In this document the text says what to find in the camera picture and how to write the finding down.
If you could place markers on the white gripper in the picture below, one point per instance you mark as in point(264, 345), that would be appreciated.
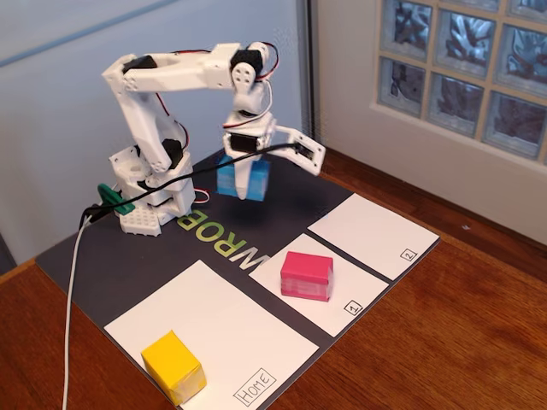
point(242, 142)

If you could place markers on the blue box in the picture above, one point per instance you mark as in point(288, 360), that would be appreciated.
point(260, 179)

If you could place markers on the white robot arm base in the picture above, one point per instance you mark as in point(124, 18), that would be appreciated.
point(141, 222)

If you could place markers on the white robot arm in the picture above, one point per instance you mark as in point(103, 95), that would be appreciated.
point(179, 79)

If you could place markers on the pink box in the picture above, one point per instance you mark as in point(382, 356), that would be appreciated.
point(305, 267)

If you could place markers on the yellow box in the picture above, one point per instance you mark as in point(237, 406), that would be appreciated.
point(171, 359)

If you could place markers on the black mat with WROB print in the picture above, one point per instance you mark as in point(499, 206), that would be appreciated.
point(299, 205)

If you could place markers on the green clamp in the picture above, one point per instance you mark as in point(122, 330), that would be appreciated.
point(115, 200)

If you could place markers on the white paper sheet marked 2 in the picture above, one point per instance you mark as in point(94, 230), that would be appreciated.
point(363, 230)

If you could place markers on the white paper sheet marked 1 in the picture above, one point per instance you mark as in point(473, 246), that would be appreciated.
point(316, 312)

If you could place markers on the white paper sheet marked HOME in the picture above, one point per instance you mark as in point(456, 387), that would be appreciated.
point(235, 333)

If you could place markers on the glass block window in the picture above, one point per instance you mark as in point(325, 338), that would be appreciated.
point(461, 34)

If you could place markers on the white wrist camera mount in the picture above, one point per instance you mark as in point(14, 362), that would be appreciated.
point(315, 159)

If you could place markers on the grey metal door frame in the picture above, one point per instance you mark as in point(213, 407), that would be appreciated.
point(308, 64)

